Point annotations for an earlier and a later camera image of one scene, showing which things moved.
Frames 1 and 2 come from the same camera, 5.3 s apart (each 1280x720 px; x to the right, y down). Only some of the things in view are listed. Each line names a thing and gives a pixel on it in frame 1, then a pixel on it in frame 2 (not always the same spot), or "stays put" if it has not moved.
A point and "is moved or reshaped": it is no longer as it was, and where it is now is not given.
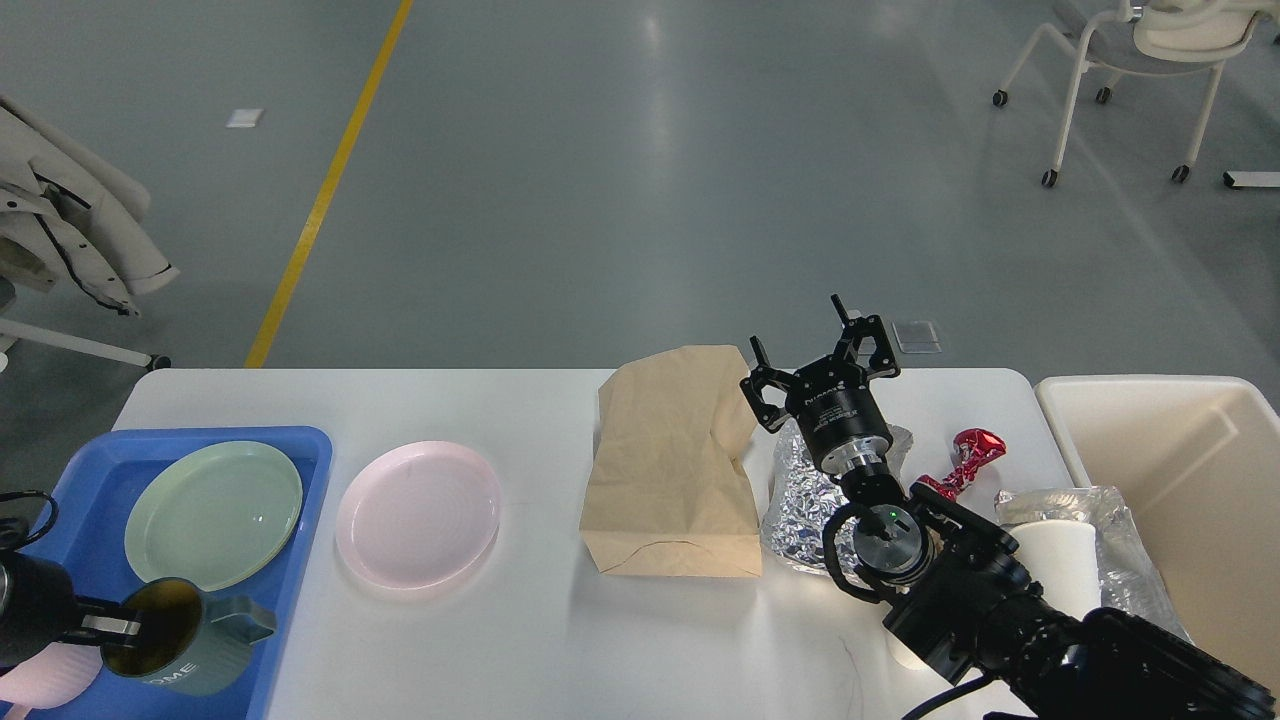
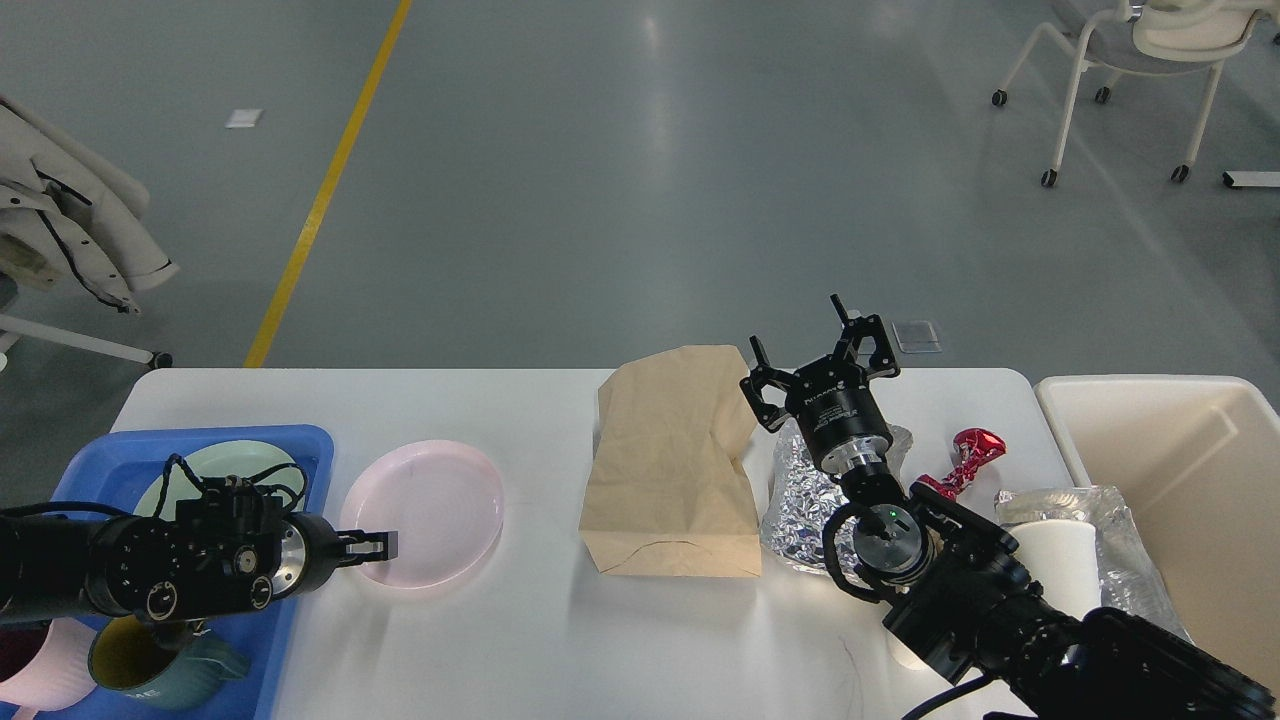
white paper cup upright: [1061, 555] stays put
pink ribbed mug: [51, 678] stays put
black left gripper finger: [104, 629] -> [360, 552]
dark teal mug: [190, 644] is moved or reshaped
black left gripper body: [38, 606] -> [308, 555]
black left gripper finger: [108, 609] -> [358, 541]
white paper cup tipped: [903, 654] stays put
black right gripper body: [839, 413] stays put
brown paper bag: [665, 494] stays put
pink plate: [418, 516] stays put
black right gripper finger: [761, 377] stays put
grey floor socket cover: [917, 336] stays put
